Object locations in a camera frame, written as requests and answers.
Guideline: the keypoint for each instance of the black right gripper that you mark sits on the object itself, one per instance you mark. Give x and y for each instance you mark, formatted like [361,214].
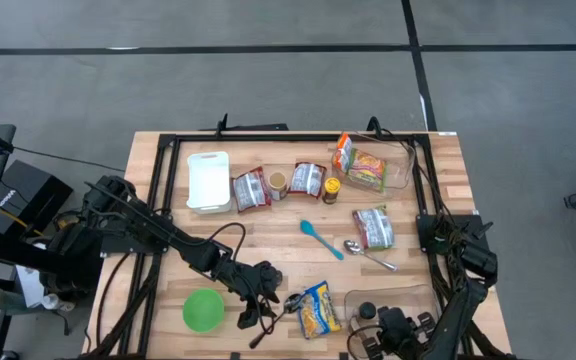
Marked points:
[403,345]

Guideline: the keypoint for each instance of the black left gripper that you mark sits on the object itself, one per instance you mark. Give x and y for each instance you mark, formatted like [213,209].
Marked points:
[240,275]

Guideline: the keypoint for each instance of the black-lid spice jar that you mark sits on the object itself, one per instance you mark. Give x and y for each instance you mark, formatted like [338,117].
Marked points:
[366,310]

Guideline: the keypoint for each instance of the red and green ramen packet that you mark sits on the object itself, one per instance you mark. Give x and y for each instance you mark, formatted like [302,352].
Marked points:
[374,228]

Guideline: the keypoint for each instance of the tan-lid spice jar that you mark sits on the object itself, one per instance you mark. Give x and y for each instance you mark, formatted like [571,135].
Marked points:
[277,184]

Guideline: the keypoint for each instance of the yellow-lid spice jar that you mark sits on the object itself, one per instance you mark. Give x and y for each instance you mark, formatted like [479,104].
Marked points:
[331,189]

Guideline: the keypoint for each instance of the yellow green food packet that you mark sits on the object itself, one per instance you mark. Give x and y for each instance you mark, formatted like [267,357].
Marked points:
[366,170]

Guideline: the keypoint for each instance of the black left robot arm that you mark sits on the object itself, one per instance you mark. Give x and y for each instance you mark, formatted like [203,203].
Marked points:
[168,235]

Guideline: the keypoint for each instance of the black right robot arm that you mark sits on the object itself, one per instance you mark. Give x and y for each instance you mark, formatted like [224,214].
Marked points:
[460,310]

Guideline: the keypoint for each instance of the green plastic bowl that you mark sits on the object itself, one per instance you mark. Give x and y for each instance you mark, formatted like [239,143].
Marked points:
[203,310]

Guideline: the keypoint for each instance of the blue ramen packet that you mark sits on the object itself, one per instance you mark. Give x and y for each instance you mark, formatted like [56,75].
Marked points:
[318,312]

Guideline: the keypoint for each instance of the silver metal spoon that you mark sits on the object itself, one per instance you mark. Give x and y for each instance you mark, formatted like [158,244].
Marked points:
[352,246]

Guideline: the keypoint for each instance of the teal plastic spoon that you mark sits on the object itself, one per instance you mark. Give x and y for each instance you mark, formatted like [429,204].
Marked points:
[309,228]

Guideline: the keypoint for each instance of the white plastic bin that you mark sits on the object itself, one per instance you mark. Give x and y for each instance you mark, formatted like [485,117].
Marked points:
[209,182]

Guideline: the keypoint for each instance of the orange ramen packet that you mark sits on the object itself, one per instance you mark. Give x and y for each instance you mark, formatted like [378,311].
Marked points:
[343,150]

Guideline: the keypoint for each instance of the white paper sheet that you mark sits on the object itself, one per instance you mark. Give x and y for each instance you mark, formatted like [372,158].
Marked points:
[30,287]

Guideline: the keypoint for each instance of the black support stand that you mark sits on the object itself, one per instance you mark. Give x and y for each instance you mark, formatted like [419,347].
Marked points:
[28,260]

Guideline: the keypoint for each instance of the black box white logo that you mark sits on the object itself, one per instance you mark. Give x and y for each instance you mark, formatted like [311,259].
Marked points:
[28,195]

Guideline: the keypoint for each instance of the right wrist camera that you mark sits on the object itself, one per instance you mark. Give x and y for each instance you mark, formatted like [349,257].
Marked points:
[398,322]

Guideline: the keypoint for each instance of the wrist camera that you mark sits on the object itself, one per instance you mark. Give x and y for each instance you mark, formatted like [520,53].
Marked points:
[398,322]
[267,276]

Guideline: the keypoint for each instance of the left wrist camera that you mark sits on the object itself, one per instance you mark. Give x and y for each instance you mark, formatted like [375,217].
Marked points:
[267,276]

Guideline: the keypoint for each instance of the black table frame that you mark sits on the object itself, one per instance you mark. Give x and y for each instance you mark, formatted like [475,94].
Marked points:
[293,137]

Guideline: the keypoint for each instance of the black frame bracket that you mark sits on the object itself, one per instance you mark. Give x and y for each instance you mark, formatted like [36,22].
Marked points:
[223,127]
[374,125]

